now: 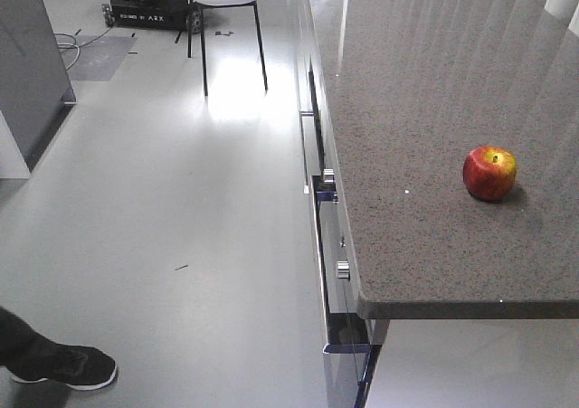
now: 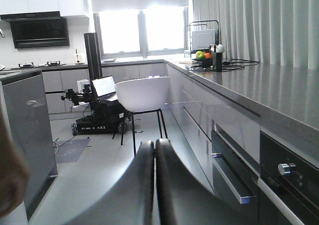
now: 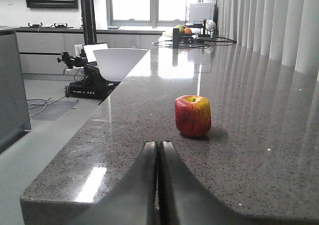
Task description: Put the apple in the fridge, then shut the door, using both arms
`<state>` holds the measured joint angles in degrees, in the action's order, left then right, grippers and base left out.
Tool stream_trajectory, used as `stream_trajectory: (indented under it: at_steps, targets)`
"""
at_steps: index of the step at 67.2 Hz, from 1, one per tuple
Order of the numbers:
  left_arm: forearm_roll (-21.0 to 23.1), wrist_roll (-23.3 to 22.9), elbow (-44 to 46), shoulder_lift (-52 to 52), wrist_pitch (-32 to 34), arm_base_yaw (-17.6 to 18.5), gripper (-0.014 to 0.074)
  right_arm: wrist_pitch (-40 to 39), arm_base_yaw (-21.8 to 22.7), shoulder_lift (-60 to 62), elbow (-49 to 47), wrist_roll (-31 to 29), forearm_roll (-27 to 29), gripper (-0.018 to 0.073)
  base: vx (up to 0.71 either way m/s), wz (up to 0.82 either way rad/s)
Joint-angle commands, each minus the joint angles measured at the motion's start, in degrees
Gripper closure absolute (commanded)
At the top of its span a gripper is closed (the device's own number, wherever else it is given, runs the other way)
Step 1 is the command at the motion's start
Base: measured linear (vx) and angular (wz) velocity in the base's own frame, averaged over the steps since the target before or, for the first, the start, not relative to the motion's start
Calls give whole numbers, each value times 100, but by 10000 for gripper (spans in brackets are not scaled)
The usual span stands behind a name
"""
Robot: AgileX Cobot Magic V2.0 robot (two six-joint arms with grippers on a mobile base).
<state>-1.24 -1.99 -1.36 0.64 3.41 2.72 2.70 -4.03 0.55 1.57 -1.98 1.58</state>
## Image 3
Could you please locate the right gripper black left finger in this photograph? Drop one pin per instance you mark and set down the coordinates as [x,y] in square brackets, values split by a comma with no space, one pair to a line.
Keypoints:
[131,201]

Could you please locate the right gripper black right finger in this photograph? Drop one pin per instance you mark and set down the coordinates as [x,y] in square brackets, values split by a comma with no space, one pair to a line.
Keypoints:
[183,200]

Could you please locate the red yellow apple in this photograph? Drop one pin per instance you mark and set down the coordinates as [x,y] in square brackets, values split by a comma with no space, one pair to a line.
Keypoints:
[192,115]

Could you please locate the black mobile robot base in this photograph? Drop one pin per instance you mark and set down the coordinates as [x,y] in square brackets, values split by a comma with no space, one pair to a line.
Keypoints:
[92,84]

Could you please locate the green apple in bowl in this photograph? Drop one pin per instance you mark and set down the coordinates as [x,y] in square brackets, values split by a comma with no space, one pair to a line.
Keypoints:
[180,29]

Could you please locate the white shell chair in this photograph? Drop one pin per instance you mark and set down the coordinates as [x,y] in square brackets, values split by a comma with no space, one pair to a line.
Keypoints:
[115,63]

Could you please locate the grey kitchen island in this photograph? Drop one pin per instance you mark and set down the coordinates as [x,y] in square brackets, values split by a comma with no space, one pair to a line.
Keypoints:
[14,115]

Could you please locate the orange fruit in bowl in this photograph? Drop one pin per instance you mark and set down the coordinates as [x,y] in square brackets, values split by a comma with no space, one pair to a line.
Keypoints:
[187,30]

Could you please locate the gas stove burners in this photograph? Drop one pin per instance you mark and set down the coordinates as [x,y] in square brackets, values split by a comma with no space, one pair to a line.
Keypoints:
[41,25]

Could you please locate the black wire dish rack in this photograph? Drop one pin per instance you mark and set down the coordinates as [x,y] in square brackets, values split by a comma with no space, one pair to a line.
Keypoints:
[202,15]

